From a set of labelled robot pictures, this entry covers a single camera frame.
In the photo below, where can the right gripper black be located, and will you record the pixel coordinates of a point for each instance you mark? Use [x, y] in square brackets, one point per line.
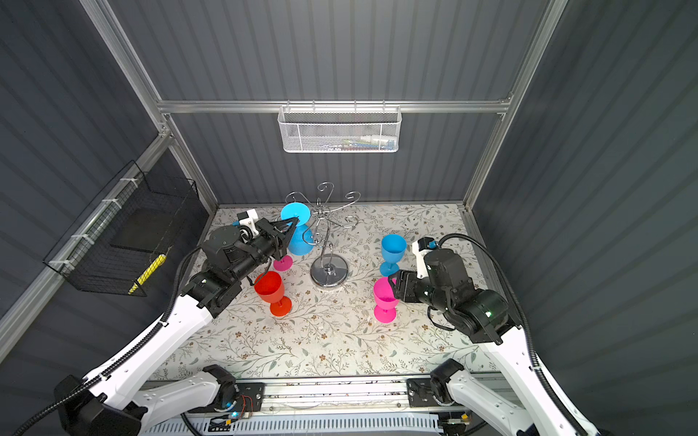
[406, 286]

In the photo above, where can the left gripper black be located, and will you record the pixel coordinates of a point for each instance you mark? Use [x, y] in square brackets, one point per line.
[277, 237]

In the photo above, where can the blue wine glass front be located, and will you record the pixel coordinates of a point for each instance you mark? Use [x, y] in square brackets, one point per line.
[302, 242]

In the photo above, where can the blue wine glass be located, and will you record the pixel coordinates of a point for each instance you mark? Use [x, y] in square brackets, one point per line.
[393, 248]
[302, 242]

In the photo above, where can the pink wine glass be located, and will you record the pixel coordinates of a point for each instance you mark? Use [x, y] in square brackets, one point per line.
[385, 310]
[285, 264]

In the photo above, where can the pink wine glass front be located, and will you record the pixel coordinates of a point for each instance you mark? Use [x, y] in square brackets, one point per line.
[385, 310]

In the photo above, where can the blue wine glass back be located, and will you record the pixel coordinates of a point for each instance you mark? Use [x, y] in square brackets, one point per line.
[393, 248]

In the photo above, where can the red wine glass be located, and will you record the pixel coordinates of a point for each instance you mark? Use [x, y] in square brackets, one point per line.
[271, 289]

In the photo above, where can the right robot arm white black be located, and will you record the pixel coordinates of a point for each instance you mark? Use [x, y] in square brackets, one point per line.
[441, 282]

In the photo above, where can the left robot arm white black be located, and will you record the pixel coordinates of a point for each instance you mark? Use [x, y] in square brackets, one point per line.
[111, 400]

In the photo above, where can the chrome wine glass rack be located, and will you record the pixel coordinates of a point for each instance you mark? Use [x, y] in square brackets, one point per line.
[329, 269]

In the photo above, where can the yellow black object in basket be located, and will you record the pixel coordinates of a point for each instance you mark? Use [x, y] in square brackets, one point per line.
[147, 273]

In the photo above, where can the items in white basket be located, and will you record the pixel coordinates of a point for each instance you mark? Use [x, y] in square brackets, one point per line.
[362, 143]

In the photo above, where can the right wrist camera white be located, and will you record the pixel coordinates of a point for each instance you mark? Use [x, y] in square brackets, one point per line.
[420, 248]

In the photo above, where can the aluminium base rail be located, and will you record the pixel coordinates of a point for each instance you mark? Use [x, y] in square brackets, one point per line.
[377, 393]

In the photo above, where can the white mesh wall basket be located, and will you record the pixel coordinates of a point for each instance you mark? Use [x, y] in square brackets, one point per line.
[303, 132]

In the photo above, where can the black wire wall basket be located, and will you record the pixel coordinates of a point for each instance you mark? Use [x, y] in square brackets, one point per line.
[145, 217]

